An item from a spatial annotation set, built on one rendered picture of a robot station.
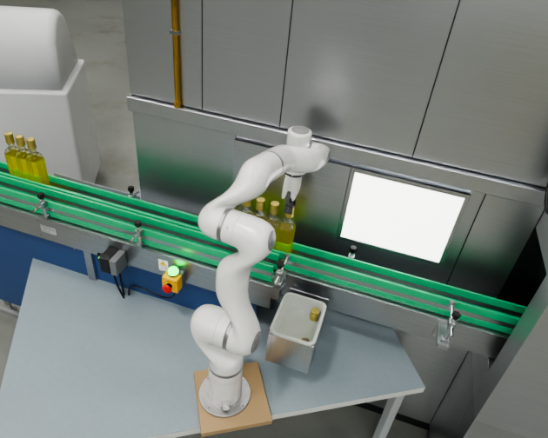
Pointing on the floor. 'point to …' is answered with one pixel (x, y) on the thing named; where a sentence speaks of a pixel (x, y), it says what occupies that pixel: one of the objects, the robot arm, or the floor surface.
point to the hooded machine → (36, 89)
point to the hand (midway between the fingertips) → (290, 206)
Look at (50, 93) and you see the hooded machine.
